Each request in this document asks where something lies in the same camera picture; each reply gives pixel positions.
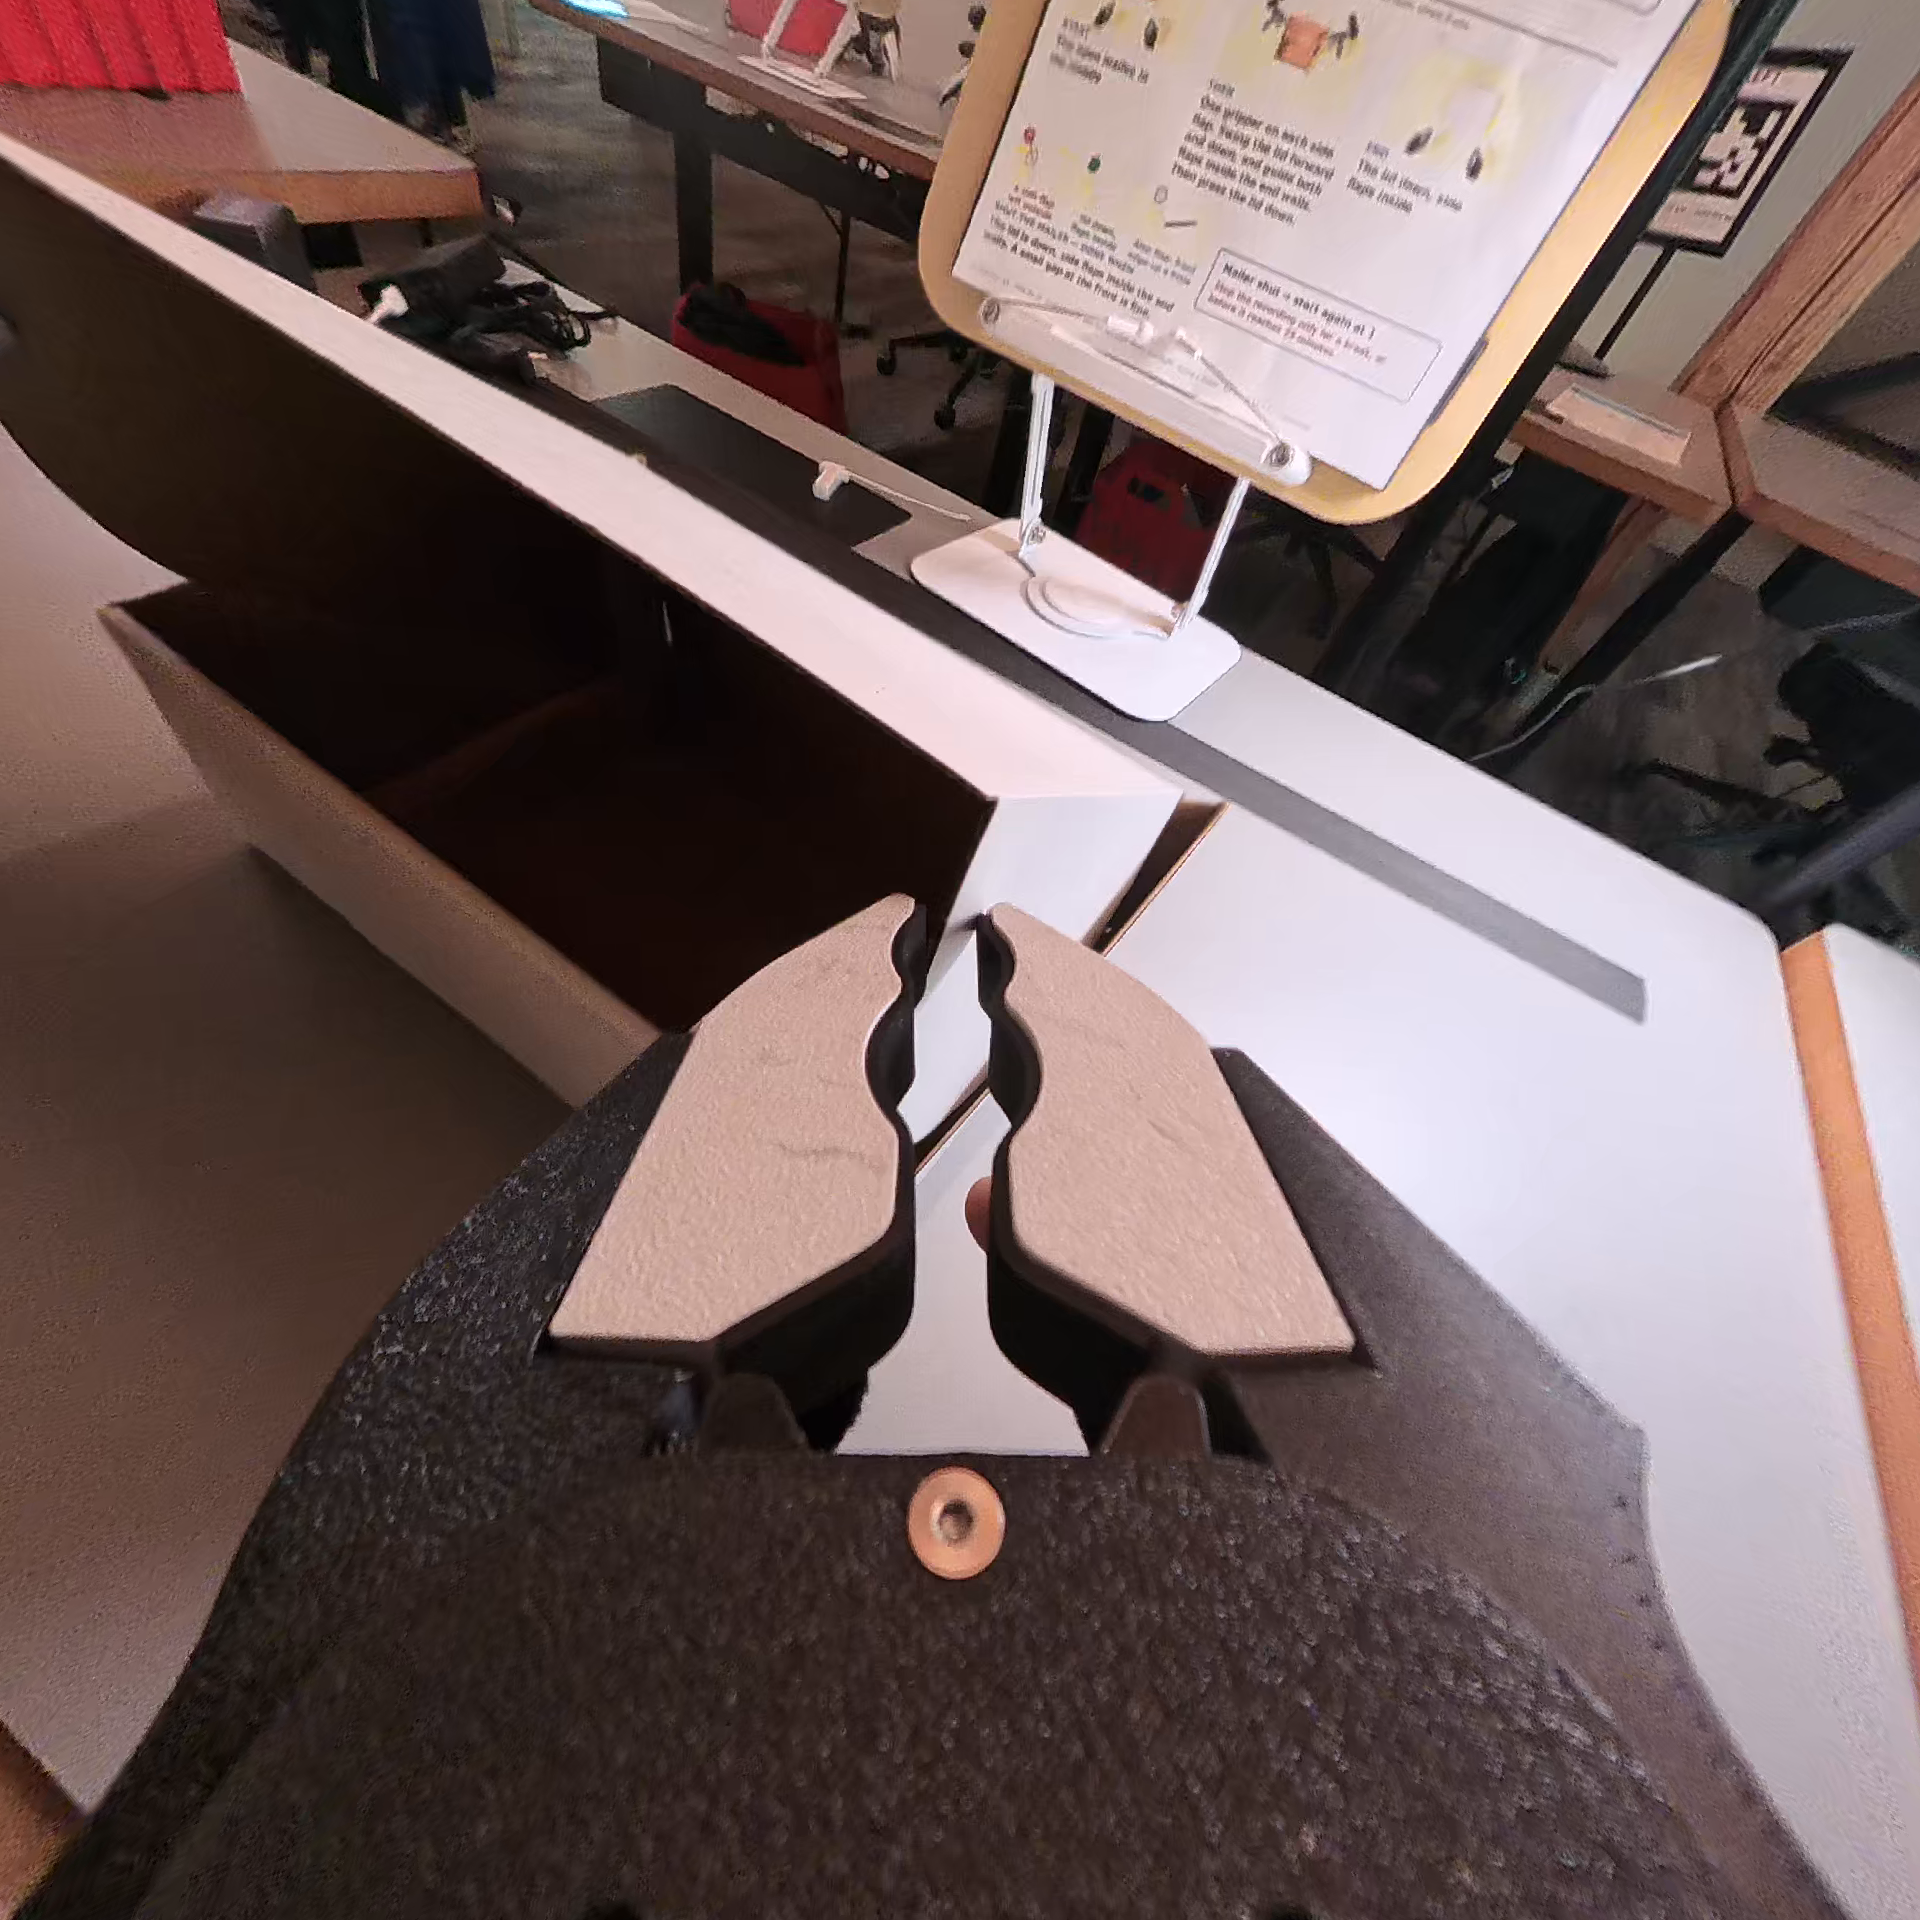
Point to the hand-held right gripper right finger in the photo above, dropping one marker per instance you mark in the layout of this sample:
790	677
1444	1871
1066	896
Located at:
1155	1200

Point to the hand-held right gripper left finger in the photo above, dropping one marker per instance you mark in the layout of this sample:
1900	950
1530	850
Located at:
750	1170

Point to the cardboard box with lid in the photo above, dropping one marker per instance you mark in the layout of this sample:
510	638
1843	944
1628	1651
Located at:
1051	855

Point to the small black box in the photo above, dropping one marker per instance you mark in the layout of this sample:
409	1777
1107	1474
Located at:
255	240

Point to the grey tape strip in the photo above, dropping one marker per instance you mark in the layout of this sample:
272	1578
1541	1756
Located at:
1425	885

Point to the red felt bag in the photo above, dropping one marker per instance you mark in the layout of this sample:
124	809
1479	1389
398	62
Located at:
1155	502
781	375

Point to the black desk mat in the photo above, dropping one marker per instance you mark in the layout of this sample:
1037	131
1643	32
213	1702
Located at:
721	435

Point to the black office chair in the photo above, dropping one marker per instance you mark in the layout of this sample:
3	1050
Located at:
1845	704

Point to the instruction sheet on stand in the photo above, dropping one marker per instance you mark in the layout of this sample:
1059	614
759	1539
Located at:
1530	300

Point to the printed instruction sheet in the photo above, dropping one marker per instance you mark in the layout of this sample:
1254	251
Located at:
1275	194

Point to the grey-topped table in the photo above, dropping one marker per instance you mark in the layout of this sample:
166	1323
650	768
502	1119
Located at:
721	91

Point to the brown wooden table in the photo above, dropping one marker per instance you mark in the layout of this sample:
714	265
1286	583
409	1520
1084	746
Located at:
345	165

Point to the light wooden table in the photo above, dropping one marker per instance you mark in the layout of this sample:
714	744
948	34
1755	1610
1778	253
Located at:
1831	254

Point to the black and white tag sign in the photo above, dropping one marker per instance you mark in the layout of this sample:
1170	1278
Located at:
1755	143

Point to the red and yellow bag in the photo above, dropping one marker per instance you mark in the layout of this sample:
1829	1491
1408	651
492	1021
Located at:
120	39

